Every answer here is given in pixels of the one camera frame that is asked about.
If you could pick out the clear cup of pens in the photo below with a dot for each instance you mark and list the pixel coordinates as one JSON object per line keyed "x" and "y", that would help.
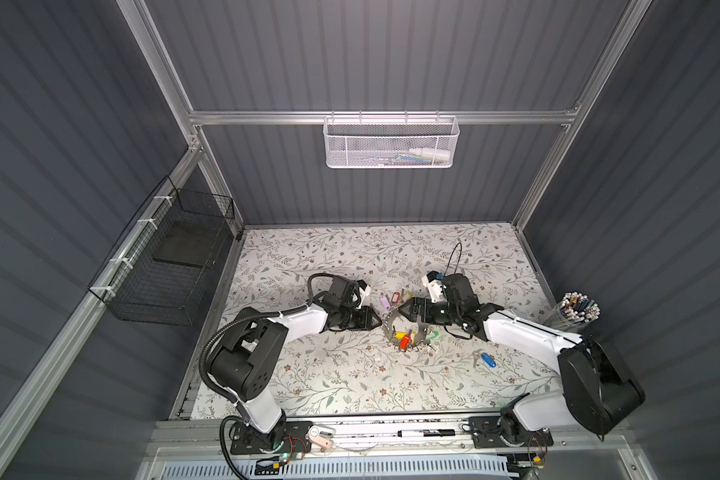
{"x": 572, "y": 313}

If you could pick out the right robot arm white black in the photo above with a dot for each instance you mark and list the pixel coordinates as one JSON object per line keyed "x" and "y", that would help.
{"x": 598, "y": 390}

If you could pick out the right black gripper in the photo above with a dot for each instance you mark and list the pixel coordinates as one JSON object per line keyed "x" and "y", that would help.
{"x": 415, "y": 308}

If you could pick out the black wire mesh basket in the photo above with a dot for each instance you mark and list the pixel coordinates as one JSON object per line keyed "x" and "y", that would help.
{"x": 171, "y": 260}

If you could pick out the white bottle in basket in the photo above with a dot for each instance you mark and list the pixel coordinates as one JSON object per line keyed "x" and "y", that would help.
{"x": 431, "y": 154}

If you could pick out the white wire mesh basket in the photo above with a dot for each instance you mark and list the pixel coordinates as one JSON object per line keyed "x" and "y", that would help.
{"x": 382, "y": 142}

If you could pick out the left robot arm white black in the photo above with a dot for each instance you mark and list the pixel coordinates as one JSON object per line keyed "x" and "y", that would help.
{"x": 238, "y": 361}

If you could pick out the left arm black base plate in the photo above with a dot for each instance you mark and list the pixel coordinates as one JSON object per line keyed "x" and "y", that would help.
{"x": 286, "y": 437}

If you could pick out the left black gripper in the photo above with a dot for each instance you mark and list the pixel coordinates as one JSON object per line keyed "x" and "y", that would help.
{"x": 365, "y": 319}

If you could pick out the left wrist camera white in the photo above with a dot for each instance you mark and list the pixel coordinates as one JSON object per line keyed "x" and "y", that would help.
{"x": 363, "y": 292}

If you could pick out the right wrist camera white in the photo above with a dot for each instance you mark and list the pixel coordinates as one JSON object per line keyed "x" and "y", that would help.
{"x": 432, "y": 281}

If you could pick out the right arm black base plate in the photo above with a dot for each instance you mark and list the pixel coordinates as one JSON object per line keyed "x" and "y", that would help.
{"x": 494, "y": 431}

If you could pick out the large keyring with coloured keys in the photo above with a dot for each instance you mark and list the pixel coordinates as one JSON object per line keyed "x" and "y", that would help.
{"x": 401, "y": 333}

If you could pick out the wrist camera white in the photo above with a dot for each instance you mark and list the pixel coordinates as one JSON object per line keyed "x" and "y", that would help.
{"x": 432, "y": 281}
{"x": 363, "y": 292}

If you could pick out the black marker pen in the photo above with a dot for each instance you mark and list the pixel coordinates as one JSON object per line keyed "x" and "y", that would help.
{"x": 426, "y": 433}

